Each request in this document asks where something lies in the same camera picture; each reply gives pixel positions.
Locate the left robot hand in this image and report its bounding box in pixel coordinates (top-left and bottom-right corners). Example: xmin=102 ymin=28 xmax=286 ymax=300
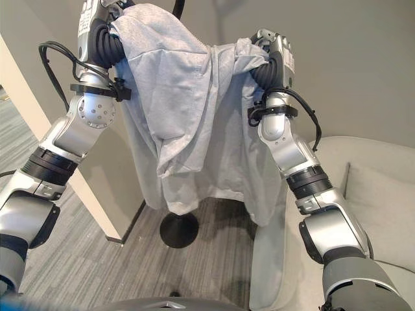
xmin=73 ymin=0 xmax=136 ymax=87

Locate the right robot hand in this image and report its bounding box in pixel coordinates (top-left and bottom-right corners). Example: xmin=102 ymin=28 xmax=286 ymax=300
xmin=250 ymin=28 xmax=296 ymax=92

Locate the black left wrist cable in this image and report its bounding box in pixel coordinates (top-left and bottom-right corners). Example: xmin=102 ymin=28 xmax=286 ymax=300
xmin=38 ymin=41 xmax=82 ymax=111

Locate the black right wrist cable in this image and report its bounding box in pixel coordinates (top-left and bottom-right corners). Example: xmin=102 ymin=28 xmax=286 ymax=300
xmin=287 ymin=87 xmax=322 ymax=152

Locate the light beige sofa cushion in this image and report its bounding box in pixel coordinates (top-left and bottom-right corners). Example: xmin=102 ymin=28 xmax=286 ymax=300
xmin=344 ymin=161 xmax=415 ymax=264

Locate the light grey shirt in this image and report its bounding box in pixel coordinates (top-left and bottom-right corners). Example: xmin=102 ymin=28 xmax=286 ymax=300
xmin=112 ymin=4 xmax=289 ymax=227

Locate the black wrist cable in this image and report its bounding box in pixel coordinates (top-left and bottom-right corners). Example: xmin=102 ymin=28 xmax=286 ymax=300
xmin=287 ymin=87 xmax=322 ymax=152
xmin=38 ymin=41 xmax=82 ymax=111

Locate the light beige sofa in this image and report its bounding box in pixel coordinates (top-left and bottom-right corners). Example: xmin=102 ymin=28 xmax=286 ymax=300
xmin=248 ymin=135 xmax=415 ymax=311

